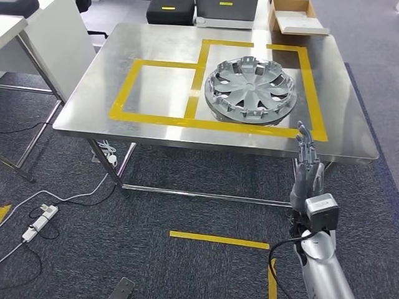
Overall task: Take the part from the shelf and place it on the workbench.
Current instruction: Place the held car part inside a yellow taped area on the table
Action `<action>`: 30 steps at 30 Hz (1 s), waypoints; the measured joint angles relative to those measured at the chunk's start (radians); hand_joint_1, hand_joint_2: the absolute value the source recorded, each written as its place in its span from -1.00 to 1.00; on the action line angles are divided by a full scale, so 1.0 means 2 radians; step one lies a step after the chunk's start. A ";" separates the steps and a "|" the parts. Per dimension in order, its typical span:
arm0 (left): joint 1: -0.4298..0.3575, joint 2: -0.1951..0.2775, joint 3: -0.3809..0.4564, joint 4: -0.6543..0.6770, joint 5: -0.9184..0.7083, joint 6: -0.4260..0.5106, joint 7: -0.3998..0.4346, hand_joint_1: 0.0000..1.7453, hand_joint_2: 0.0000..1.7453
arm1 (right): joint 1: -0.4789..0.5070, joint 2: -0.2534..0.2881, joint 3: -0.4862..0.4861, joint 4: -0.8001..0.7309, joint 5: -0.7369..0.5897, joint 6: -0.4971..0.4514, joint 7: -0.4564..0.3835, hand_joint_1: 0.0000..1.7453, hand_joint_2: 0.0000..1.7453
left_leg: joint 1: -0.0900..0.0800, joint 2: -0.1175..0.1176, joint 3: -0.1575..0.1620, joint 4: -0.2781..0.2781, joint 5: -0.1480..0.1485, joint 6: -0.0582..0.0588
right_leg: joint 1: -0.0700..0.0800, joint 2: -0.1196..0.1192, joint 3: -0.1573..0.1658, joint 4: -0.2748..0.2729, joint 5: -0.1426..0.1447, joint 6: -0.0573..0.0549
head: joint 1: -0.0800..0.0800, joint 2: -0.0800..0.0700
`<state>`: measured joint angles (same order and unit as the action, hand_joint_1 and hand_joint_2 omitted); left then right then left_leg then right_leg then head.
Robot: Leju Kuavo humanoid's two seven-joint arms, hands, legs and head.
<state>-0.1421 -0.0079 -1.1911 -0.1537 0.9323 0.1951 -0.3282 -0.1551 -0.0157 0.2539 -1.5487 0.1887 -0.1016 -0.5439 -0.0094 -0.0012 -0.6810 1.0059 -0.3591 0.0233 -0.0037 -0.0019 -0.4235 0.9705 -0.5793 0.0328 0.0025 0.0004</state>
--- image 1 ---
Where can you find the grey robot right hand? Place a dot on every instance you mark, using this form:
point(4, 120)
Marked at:
point(305, 181)

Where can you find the grey plastic wheel hubcap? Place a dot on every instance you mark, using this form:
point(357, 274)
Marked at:
point(251, 86)

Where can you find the robot right arm silver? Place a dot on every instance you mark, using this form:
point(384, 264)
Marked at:
point(324, 272)

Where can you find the yellow tape outline on workbench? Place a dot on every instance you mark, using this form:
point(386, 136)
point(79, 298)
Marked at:
point(156, 120)

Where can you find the stainless steel workbench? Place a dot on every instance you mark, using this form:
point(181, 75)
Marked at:
point(156, 91)

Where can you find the yellow broken floor tape square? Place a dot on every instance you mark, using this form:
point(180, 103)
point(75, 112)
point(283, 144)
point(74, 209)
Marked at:
point(218, 240)

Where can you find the white board in box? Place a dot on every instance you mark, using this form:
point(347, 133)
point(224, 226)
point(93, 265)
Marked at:
point(299, 22)

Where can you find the cardboard box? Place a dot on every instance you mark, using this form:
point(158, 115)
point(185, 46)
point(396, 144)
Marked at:
point(277, 16)

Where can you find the white flat device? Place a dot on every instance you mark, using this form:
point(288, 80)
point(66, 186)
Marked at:
point(218, 24)

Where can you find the grey case with yellow label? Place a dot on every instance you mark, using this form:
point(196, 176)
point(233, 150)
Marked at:
point(227, 12)

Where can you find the black case with yellow label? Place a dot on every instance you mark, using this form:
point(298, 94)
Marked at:
point(171, 16)

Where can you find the black office chair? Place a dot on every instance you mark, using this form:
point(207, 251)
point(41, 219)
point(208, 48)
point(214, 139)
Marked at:
point(84, 4)

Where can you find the white desk with steel legs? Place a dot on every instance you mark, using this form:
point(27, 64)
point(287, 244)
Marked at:
point(62, 53)

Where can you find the white power strip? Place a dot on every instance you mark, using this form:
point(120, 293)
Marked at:
point(40, 223)

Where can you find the black bag on desk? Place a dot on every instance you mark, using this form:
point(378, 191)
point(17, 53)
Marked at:
point(18, 6)

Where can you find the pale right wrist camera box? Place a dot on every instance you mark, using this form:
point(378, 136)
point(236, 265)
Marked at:
point(323, 212)

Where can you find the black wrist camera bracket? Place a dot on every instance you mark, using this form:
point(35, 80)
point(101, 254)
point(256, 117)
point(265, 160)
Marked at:
point(298, 225)

